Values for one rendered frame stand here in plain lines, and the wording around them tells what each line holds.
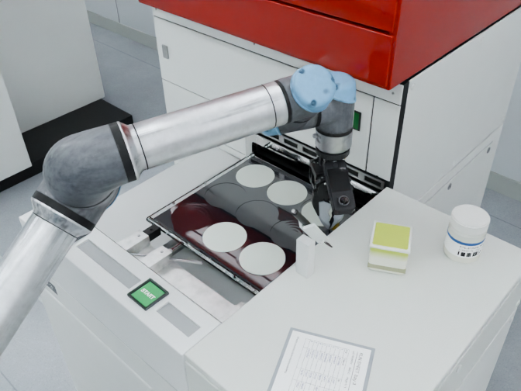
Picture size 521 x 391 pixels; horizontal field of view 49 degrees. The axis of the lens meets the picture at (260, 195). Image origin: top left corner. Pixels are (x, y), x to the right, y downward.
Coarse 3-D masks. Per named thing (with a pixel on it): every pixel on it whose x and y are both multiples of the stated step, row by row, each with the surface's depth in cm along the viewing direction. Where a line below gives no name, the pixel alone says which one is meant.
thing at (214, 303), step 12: (144, 252) 127; (168, 276) 121; (180, 276) 121; (192, 276) 121; (180, 288) 119; (192, 288) 118; (204, 288) 118; (204, 300) 116; (216, 300) 116; (216, 312) 113
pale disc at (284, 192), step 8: (272, 184) 143; (280, 184) 143; (288, 184) 143; (296, 184) 143; (272, 192) 140; (280, 192) 140; (288, 192) 140; (296, 192) 140; (304, 192) 140; (272, 200) 138; (280, 200) 138; (288, 200) 138; (296, 200) 138
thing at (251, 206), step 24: (216, 192) 141; (240, 192) 141; (264, 192) 140; (168, 216) 134; (192, 216) 134; (216, 216) 133; (240, 216) 133; (264, 216) 133; (288, 216) 133; (192, 240) 127; (264, 240) 127; (288, 240) 127; (288, 264) 121
